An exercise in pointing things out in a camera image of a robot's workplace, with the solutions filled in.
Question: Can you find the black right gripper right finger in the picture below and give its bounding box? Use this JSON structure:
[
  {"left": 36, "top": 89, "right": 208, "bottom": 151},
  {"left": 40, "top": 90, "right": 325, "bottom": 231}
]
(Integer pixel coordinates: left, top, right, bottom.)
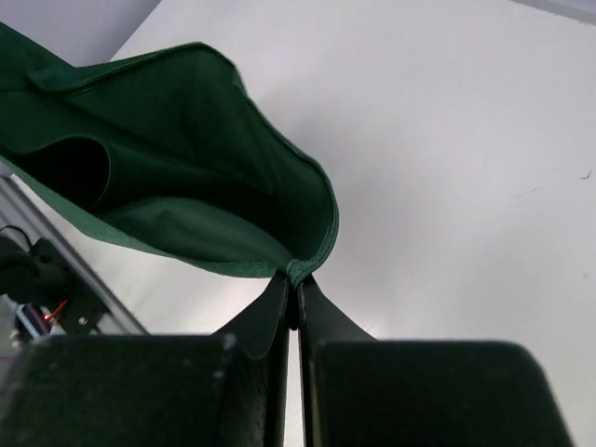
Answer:
[{"left": 296, "top": 278, "right": 572, "bottom": 446}]

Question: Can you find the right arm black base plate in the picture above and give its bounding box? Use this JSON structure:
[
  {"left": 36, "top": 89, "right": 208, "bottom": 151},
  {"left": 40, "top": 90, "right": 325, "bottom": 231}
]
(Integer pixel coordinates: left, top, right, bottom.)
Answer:
[{"left": 30, "top": 238, "right": 108, "bottom": 334}]

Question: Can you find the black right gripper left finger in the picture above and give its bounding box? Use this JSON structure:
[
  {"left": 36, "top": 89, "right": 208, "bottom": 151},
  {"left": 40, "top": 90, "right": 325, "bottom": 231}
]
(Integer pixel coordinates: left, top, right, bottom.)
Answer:
[{"left": 1, "top": 275, "right": 291, "bottom": 446}]

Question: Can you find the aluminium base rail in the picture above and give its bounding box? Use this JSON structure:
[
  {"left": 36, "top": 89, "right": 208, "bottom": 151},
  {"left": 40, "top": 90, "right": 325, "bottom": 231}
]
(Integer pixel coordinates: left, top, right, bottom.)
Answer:
[{"left": 1, "top": 176, "right": 147, "bottom": 345}]

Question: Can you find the green cloth napkin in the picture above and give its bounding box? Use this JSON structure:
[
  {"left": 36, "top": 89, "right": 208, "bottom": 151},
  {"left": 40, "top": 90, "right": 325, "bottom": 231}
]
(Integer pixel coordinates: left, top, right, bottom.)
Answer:
[{"left": 1, "top": 26, "right": 339, "bottom": 284}]

